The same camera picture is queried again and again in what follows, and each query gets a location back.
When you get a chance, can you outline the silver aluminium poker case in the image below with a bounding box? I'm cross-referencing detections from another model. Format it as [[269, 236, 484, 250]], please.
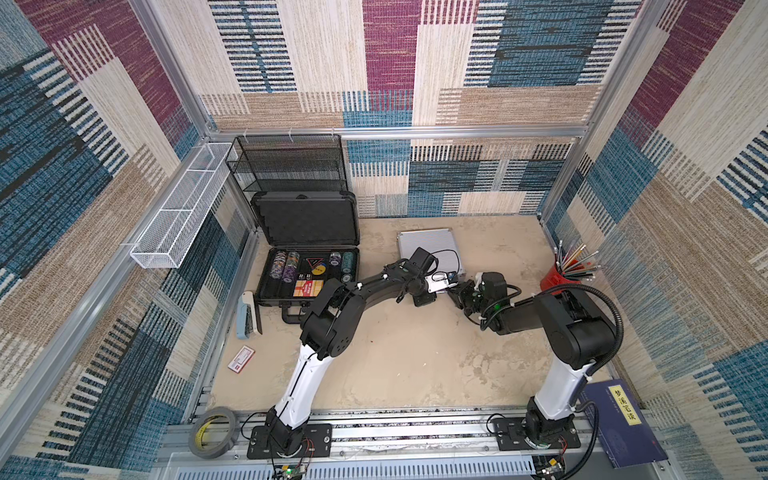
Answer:
[[397, 228, 465, 279]]

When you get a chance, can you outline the dark grey poker case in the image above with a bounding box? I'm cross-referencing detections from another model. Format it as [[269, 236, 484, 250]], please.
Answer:
[[251, 191, 360, 324]]

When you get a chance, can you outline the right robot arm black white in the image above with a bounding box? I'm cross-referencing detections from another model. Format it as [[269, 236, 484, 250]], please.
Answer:
[[449, 272, 624, 449]]

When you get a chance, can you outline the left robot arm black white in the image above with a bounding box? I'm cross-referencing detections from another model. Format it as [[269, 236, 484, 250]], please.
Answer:
[[261, 247, 439, 455]]

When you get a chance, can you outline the red pencil cup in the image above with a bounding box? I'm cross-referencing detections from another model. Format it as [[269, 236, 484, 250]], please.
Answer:
[[540, 265, 569, 291]]

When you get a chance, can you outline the teal chip stack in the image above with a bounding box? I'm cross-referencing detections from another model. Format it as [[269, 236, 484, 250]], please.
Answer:
[[341, 251, 355, 274]]

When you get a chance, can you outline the small purple chip stack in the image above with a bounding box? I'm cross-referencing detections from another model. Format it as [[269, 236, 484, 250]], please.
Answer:
[[329, 251, 342, 267]]

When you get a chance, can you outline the bundle of coloured pencils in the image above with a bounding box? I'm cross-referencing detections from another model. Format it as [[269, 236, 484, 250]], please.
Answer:
[[553, 241, 602, 281]]

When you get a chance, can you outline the black red triangle card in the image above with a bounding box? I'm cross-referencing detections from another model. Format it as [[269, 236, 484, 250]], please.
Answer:
[[303, 257, 323, 273]]

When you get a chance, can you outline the texas holdem card deck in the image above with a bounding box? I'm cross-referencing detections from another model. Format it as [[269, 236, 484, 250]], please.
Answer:
[[293, 279, 325, 298]]

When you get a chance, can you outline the purple mixed chip stack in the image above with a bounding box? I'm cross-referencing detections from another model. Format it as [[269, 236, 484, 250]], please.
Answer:
[[282, 251, 301, 284]]

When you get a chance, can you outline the blue orange chip stack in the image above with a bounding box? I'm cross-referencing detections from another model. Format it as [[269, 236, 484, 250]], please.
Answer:
[[269, 250, 287, 280]]

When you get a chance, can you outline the black mesh shelf rack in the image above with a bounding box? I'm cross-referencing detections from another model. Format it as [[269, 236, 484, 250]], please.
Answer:
[[226, 134, 349, 199]]

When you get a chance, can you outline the blue grey stapler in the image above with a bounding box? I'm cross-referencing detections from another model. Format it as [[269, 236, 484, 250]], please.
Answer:
[[236, 291, 263, 340]]

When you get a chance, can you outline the dark blue book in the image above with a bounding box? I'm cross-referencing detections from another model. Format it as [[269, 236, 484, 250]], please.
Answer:
[[580, 379, 668, 469]]

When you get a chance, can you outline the grey tape roll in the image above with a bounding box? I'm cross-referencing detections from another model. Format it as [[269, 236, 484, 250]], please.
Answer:
[[188, 406, 240, 460]]

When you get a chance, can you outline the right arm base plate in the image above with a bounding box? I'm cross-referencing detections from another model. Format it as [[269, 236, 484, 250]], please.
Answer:
[[488, 415, 582, 451]]

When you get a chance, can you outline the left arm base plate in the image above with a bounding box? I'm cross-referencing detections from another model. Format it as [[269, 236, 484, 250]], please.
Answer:
[[246, 423, 333, 460]]

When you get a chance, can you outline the white mesh wall basket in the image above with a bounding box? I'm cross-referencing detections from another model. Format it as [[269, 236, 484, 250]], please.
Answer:
[[130, 143, 230, 269]]

